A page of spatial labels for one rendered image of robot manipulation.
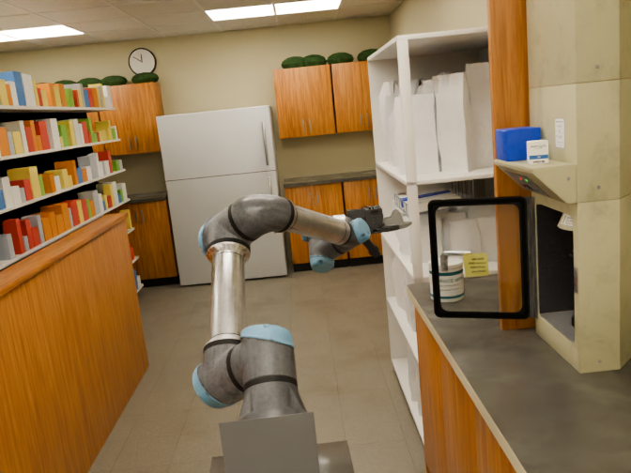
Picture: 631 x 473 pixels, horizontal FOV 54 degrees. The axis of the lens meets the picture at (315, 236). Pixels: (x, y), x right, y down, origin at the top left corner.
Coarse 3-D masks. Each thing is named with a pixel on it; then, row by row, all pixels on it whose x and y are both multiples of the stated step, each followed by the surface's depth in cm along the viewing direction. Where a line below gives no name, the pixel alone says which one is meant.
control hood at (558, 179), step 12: (504, 168) 183; (516, 168) 170; (528, 168) 162; (540, 168) 159; (552, 168) 159; (564, 168) 159; (576, 168) 159; (540, 180) 160; (552, 180) 159; (564, 180) 159; (576, 180) 160; (552, 192) 162; (564, 192) 160; (576, 192) 160
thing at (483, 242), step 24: (456, 216) 200; (480, 216) 197; (504, 216) 195; (456, 240) 202; (480, 240) 199; (504, 240) 196; (456, 264) 203; (480, 264) 201; (504, 264) 198; (456, 288) 205; (480, 288) 202; (504, 288) 200; (504, 312) 201
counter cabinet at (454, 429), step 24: (432, 336) 235; (432, 360) 241; (432, 384) 246; (456, 384) 201; (432, 408) 252; (456, 408) 205; (432, 432) 258; (456, 432) 209; (480, 432) 176; (432, 456) 264; (456, 456) 213; (480, 456) 179; (504, 456) 154
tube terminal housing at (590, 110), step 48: (576, 96) 155; (624, 96) 158; (576, 144) 158; (624, 144) 161; (624, 192) 163; (576, 240) 164; (624, 240) 166; (624, 288) 168; (576, 336) 170; (624, 336) 171
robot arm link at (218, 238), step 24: (216, 216) 167; (216, 240) 162; (240, 240) 163; (216, 264) 160; (240, 264) 161; (216, 288) 156; (240, 288) 157; (216, 312) 152; (240, 312) 153; (216, 336) 147; (216, 360) 141; (192, 384) 144; (216, 384) 139
